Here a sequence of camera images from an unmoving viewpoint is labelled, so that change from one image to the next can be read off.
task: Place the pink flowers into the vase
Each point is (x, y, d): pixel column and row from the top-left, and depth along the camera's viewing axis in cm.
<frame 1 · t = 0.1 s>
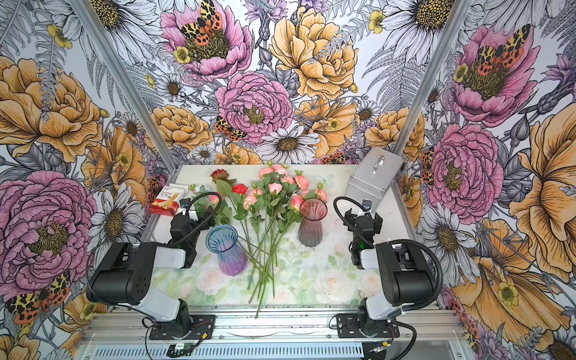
left hand: (199, 213, 94), fingers open
right hand: (361, 214, 94), fingers open
blue purple glass vase: (222, 239, 79), point 17 cm above the table
dark pink glass vase: (313, 212, 87), point 16 cm above the table
silver metal box: (373, 176, 100), point 15 cm above the table
red white snack box: (168, 199, 105), point 4 cm above the table
red rose stem: (241, 189, 108), point 5 cm above the table
dark red flower stem: (224, 183, 111), point 5 cm above the table

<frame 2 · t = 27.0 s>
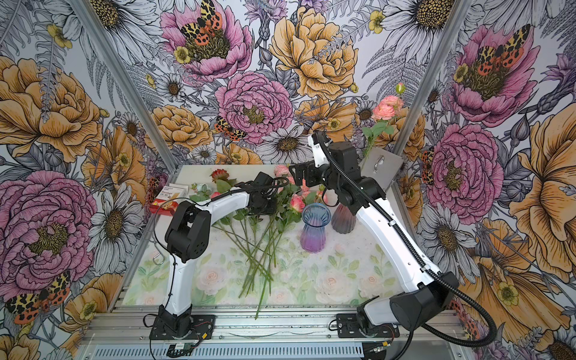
left hand: (272, 215, 99), fingers closed
right hand: (301, 170, 72), fingers open
blue purple glass vase: (316, 216, 84), point 18 cm above the table
dark pink glass vase: (343, 220, 91), point 11 cm above the table
the other named things where they were.

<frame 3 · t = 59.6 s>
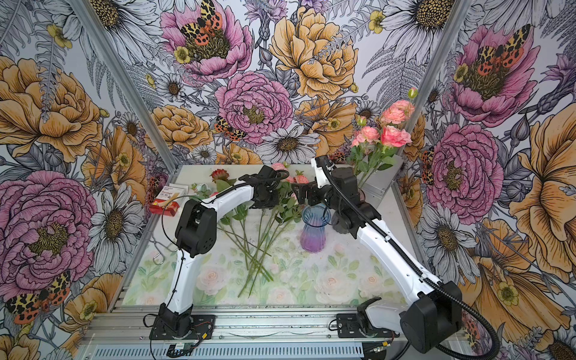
left hand: (272, 208, 100), fingers closed
right hand: (303, 187, 76), fingers open
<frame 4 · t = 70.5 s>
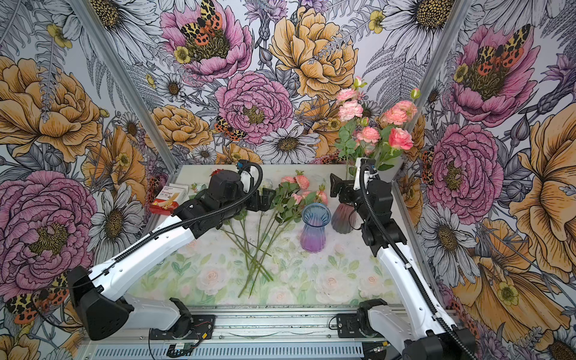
left hand: (262, 197, 75), fingers open
right hand: (341, 179, 74), fingers open
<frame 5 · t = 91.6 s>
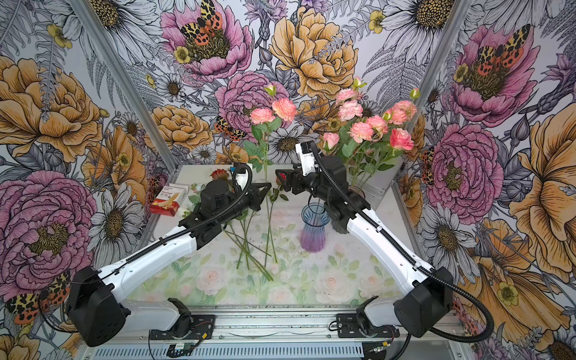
left hand: (269, 190, 75), fingers closed
right hand: (283, 174, 71), fingers open
